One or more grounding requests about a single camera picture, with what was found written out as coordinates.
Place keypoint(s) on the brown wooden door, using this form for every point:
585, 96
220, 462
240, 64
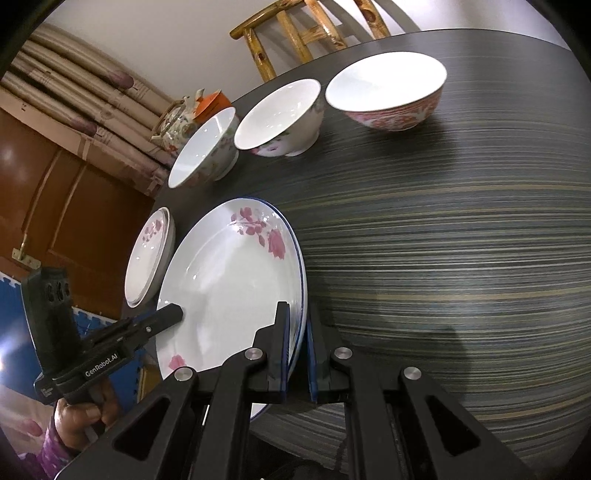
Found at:
69, 207

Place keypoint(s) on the floral ceramic teapot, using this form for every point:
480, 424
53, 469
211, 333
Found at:
178, 124

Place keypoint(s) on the small white floral bowl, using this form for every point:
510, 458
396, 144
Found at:
277, 110
203, 143

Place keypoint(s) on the white ceramic plate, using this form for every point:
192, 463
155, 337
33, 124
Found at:
383, 83

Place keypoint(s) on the blue-rimmed white plate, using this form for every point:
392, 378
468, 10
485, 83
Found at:
300, 332

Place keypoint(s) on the small white floral plate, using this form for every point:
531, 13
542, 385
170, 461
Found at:
147, 258

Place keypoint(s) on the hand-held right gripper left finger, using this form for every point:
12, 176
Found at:
284, 350

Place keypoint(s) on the metal door latch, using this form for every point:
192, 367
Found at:
25, 254

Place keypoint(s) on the orange ceramic cup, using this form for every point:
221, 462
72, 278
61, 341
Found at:
210, 105

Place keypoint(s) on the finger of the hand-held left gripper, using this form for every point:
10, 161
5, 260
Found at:
164, 317

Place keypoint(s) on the wooden chair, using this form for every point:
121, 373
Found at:
263, 50

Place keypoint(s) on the stack of floral plates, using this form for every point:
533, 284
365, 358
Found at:
172, 236

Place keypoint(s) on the beige patterned curtain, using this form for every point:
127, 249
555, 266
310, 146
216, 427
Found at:
69, 92

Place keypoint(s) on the person's left hand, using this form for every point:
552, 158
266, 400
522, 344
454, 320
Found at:
76, 422

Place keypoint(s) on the large white floral plate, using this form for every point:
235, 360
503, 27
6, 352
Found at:
221, 277

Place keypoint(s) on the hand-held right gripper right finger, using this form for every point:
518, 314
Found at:
314, 362

